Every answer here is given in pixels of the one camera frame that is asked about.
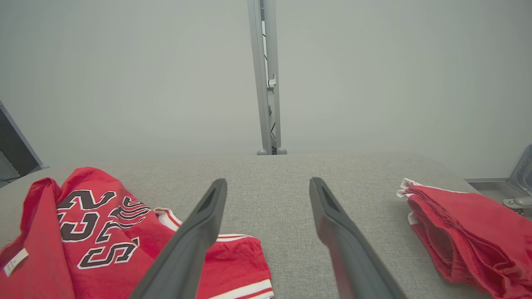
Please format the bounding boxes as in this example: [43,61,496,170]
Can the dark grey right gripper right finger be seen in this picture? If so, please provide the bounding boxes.
[309,177,408,299]

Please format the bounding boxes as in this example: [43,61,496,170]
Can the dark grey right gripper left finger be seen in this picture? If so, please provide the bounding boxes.
[129,179,228,299]

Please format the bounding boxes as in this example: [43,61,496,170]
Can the red shorts with white trim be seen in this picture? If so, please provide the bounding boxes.
[396,179,532,299]

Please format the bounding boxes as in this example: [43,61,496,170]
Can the red jersey with black lettering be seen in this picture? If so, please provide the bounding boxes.
[0,167,275,299]

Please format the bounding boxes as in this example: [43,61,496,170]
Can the grey metal frame leg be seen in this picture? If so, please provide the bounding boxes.
[0,100,49,188]

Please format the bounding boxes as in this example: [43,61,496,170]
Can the grey metal partition post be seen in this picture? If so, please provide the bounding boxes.
[247,0,287,155]

